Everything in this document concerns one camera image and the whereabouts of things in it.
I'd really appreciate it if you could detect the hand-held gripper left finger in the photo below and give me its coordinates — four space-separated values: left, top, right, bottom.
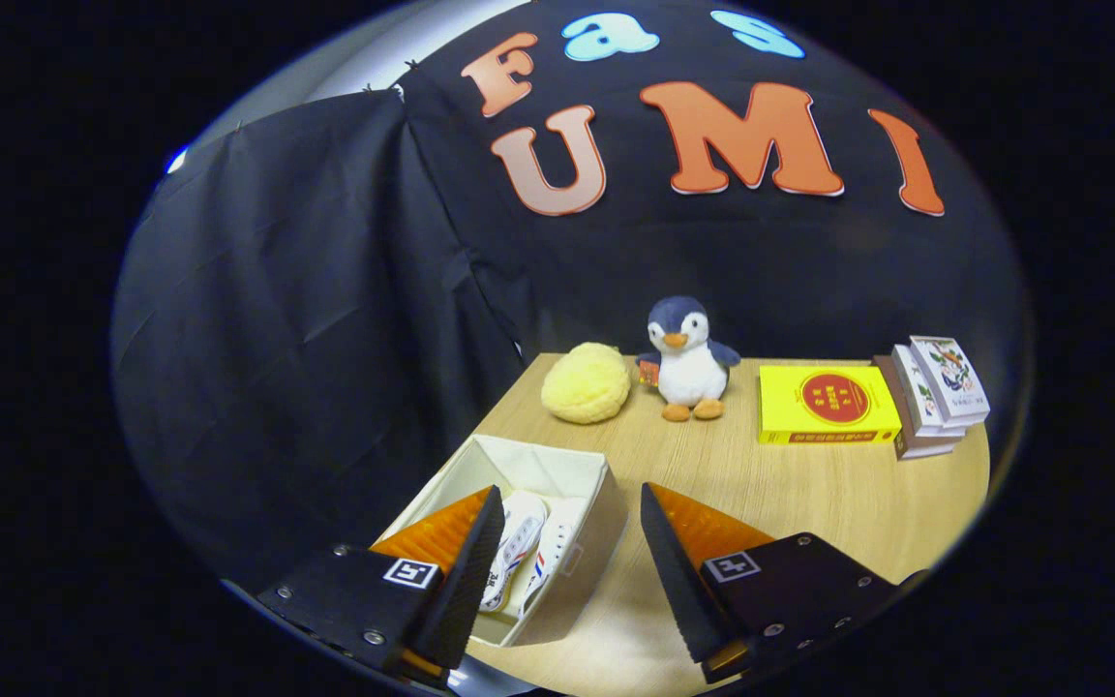
257 484 506 690

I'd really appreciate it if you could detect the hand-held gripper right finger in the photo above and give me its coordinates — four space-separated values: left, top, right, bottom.
640 481 926 683

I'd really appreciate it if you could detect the white canvas shoe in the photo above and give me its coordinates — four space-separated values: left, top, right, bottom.
522 497 589 613
480 490 549 614

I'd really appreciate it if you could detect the cream fabric storage box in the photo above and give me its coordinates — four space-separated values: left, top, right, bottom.
374 433 629 648

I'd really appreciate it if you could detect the penguin plush toy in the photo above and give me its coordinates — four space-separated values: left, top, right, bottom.
635 295 742 423

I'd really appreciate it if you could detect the yellow round plush bun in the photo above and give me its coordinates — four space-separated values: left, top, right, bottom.
540 342 632 425

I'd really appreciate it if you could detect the yellow book with red circle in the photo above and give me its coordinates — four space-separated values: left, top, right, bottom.
758 364 903 446

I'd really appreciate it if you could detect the white illustrated book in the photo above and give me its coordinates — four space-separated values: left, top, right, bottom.
891 344 965 437
909 335 991 427

